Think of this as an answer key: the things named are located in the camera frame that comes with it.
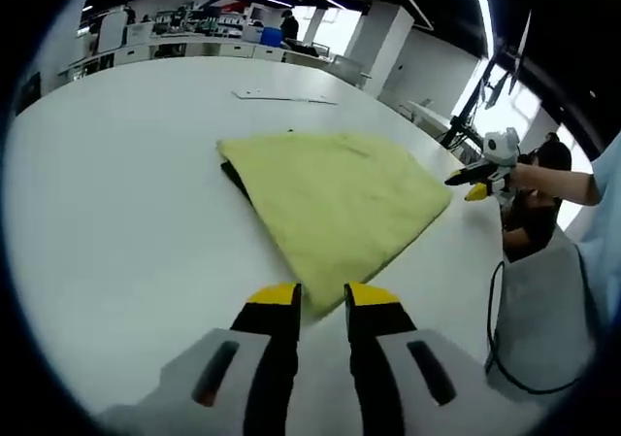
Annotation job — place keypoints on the black office chair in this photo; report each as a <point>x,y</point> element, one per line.
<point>31,86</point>

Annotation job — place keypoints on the white cabinet row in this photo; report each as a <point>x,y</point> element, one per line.
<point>204,50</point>

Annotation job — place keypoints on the yellow black blue garment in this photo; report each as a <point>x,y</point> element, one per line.
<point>330,203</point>

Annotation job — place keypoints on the blue storage bin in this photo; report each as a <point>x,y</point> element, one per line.
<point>271,36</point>

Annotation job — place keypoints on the white storage box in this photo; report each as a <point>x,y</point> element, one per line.
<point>140,33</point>

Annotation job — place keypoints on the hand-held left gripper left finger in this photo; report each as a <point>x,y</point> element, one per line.
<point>194,382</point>

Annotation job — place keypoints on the white board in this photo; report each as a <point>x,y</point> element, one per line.
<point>112,30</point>

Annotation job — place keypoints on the black monitor stand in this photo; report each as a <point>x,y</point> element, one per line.
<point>466,110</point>

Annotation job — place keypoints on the person's right hand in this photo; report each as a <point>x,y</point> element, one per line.
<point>520,176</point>

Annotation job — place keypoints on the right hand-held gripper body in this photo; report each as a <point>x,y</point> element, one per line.
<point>502,147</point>

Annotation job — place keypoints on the grey mesh chair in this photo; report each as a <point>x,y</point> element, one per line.
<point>350,69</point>

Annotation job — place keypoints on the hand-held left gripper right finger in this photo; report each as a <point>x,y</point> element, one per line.
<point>398,392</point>

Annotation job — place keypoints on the white template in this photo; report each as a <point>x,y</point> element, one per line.
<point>281,97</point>

